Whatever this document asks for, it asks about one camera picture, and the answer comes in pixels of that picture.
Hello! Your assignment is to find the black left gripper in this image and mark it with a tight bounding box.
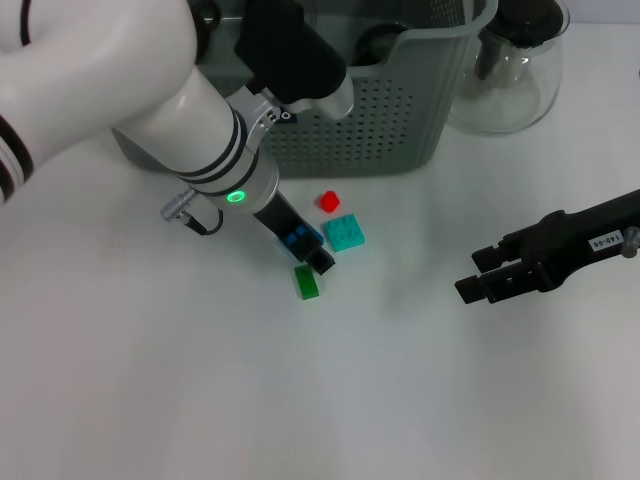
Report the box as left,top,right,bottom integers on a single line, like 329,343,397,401
252,192,335,275

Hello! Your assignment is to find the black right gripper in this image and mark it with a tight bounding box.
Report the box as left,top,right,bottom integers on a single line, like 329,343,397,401
453,188,640,305

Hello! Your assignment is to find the blue square toy tile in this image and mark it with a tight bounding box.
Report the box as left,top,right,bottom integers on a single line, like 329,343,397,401
273,224,325,262

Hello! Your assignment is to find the glass teacup with black handle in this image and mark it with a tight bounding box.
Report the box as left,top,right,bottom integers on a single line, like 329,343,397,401
352,22,409,66

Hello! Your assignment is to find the grey perforated plastic storage basket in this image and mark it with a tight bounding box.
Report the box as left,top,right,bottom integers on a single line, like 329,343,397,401
112,0,500,180

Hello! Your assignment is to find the green rectangular toy brick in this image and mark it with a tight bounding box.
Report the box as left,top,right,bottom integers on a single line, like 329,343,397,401
293,264,321,301

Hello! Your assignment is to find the cyan square toy tile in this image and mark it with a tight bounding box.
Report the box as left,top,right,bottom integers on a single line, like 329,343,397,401
320,213,367,254

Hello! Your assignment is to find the clear glass carafe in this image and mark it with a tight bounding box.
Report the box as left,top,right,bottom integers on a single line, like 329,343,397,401
447,0,571,135

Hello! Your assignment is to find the black carafe lid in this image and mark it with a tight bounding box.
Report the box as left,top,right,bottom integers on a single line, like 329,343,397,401
492,0,564,49

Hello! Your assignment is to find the right gripper cable plug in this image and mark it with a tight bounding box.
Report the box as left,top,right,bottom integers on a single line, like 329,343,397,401
619,225,640,259

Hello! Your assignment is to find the gripper cable plug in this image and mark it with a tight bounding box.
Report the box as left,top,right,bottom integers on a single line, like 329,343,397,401
159,197,224,236
619,225,640,259

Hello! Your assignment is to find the left gripper cable plug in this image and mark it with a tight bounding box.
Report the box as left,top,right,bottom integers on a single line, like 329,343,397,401
159,197,224,236

